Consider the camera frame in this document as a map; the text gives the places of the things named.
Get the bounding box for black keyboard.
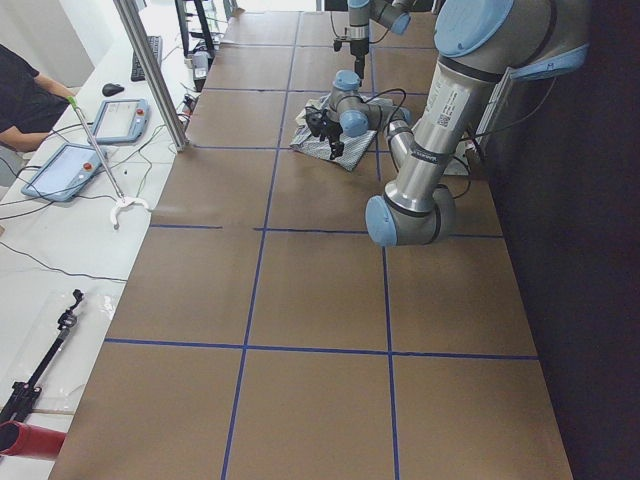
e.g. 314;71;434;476
130;35;164;83

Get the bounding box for far blue teach pendant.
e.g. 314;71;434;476
92;99;150;145

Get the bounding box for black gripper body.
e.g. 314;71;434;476
305;110;343;143
349;37;370;61

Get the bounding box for black tripod stick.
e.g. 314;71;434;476
0;288;85;426

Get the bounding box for red cylinder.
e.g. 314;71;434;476
1;421;66;460

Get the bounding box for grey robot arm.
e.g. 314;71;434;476
305;0;591;246
330;1;417;92

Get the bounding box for navy white striped polo shirt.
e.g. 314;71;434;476
289;98;396;173

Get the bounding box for near blue teach pendant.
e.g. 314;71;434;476
21;143;102;202

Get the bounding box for aluminium frame post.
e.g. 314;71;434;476
113;0;188;152

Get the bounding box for black computer mouse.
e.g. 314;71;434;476
102;83;125;97

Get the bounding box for person in black shirt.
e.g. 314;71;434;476
1;45;75;153

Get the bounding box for white reacher grabber tool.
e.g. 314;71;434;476
67;96;150;230

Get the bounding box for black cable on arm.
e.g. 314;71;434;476
369;88;409;121

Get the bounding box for blue teach pendant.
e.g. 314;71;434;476
21;143;102;202
92;99;150;145

